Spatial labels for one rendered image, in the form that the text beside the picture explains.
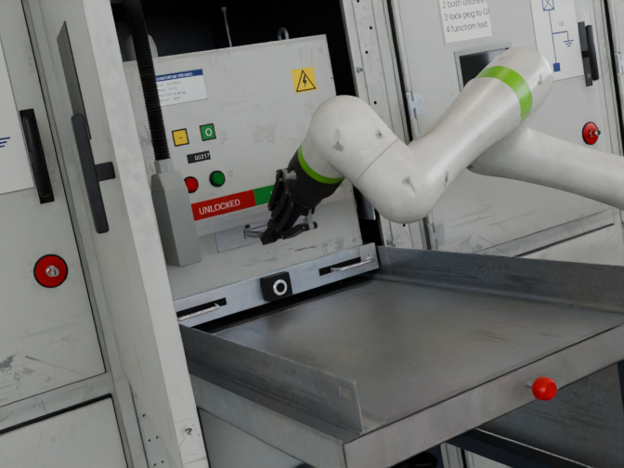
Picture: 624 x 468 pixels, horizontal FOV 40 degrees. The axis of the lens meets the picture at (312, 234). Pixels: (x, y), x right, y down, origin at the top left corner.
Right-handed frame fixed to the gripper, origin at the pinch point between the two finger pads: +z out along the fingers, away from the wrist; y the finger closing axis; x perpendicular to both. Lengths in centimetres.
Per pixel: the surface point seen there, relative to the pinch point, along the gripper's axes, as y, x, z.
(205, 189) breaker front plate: -16.1, -5.0, 9.2
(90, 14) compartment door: -7, -42, -60
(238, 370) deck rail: 25.3, -22.4, -11.5
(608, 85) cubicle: -17, 112, 4
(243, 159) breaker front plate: -19.9, 4.6, 7.0
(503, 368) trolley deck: 43, 3, -38
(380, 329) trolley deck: 26.1, 6.6, -8.4
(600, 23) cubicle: -31, 112, -4
